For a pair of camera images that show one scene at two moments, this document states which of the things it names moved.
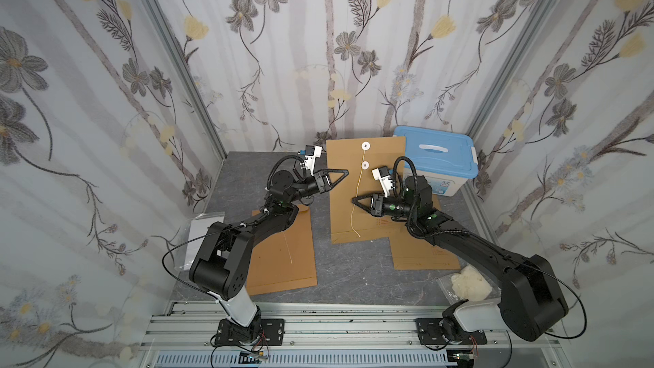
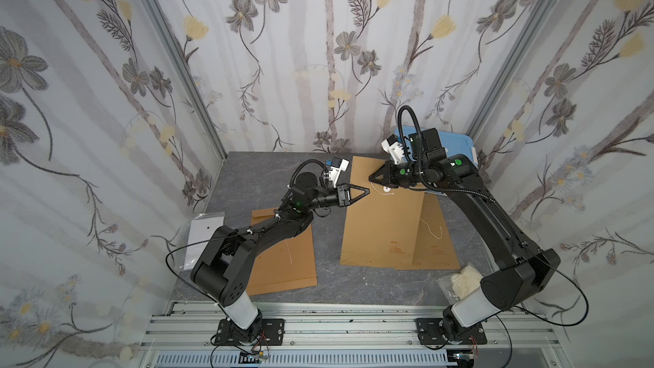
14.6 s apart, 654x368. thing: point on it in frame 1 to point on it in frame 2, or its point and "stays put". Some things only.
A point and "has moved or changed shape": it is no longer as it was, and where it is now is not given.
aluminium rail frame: (341, 326) stays put
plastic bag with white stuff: (469, 284) stays put
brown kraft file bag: (350, 221) has moved or changed shape
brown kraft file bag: (283, 260) stays put
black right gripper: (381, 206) to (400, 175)
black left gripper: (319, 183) to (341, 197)
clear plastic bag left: (196, 233) stays put
